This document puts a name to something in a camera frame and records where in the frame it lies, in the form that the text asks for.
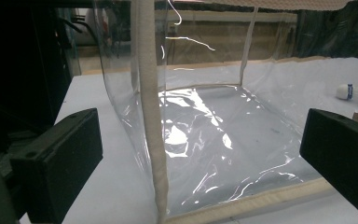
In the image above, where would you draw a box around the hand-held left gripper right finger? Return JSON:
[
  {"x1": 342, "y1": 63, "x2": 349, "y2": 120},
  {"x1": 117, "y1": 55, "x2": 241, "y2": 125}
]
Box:
[{"x1": 299, "y1": 107, "x2": 358, "y2": 224}]

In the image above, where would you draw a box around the clear plastic bag beige trim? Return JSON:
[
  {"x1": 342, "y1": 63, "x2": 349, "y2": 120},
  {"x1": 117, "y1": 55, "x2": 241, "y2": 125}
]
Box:
[{"x1": 93, "y1": 0, "x2": 358, "y2": 224}]

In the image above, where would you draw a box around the white badminton shuttlecock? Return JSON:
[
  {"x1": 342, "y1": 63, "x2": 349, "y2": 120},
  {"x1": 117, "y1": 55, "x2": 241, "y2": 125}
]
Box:
[{"x1": 336, "y1": 83, "x2": 358, "y2": 102}]

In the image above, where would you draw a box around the black equipment stand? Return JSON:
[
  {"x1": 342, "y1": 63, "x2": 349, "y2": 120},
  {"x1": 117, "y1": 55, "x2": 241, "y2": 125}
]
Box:
[{"x1": 0, "y1": 0, "x2": 76, "y2": 157}]

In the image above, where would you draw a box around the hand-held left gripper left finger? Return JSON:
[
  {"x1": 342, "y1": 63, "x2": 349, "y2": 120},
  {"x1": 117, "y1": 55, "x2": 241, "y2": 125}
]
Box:
[{"x1": 9, "y1": 107, "x2": 103, "y2": 224}]

